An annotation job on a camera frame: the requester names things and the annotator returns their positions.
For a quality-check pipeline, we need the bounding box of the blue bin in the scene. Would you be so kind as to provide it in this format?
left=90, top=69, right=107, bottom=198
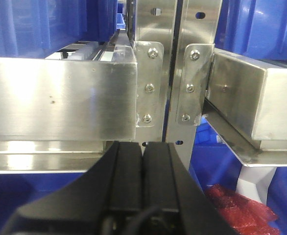
left=215, top=0, right=287, bottom=60
left=0, top=0, right=125, bottom=58
left=189, top=118, right=287, bottom=235
left=0, top=173, right=82, bottom=231

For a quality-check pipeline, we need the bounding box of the blue bin lower right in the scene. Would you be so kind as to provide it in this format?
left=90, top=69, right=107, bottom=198
left=189, top=118, right=287, bottom=235

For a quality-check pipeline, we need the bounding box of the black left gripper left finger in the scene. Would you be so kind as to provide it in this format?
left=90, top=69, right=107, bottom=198
left=1, top=141, right=142, bottom=235

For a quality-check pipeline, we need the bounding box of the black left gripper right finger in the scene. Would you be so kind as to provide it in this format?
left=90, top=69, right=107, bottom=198
left=143, top=142, right=237, bottom=235

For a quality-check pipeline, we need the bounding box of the blue bin upper left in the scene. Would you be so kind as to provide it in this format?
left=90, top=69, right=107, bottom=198
left=0, top=0, right=125, bottom=58

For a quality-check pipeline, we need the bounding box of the blue bin upper right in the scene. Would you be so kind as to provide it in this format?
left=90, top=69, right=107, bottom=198
left=215, top=0, right=287, bottom=60

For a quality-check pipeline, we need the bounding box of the stainless steel shelf frame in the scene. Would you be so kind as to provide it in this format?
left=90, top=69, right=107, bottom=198
left=0, top=0, right=287, bottom=174

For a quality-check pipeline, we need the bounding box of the red bubble wrap bag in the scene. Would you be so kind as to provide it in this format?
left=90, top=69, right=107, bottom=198
left=205, top=184, right=281, bottom=235

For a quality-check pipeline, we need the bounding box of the blue bin lower left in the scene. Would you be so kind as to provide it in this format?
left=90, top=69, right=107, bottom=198
left=0, top=173, right=82, bottom=231

